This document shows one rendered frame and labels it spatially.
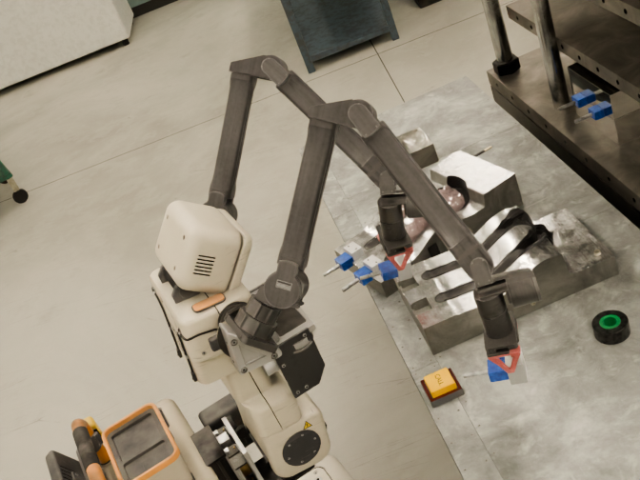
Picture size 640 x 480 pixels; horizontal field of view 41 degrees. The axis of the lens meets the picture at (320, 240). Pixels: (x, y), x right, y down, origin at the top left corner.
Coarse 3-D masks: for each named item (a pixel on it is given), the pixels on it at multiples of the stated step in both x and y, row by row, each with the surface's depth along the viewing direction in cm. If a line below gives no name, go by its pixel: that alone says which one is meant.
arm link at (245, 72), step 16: (240, 64) 207; (256, 64) 206; (240, 80) 208; (256, 80) 212; (240, 96) 209; (240, 112) 209; (224, 128) 210; (240, 128) 210; (224, 144) 211; (240, 144) 211; (224, 160) 211; (224, 176) 211; (224, 192) 211; (224, 208) 210
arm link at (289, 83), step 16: (272, 64) 204; (272, 80) 205; (288, 80) 206; (288, 96) 207; (304, 96) 207; (304, 112) 208; (336, 144) 207; (352, 144) 206; (352, 160) 207; (368, 160) 205; (368, 176) 206
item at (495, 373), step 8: (488, 360) 185; (504, 360) 183; (520, 360) 180; (488, 368) 183; (496, 368) 182; (520, 368) 179; (464, 376) 185; (472, 376) 185; (496, 376) 182; (504, 376) 182; (512, 376) 181; (520, 376) 181; (512, 384) 182
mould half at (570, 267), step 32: (544, 224) 230; (576, 224) 225; (448, 256) 229; (544, 256) 207; (576, 256) 215; (608, 256) 211; (416, 288) 222; (448, 288) 218; (544, 288) 210; (576, 288) 213; (416, 320) 217; (448, 320) 209; (480, 320) 211
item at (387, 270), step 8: (400, 256) 220; (384, 264) 221; (392, 264) 220; (400, 264) 218; (408, 264) 218; (376, 272) 220; (384, 272) 218; (392, 272) 219; (400, 272) 219; (408, 272) 220; (384, 280) 220; (400, 280) 221
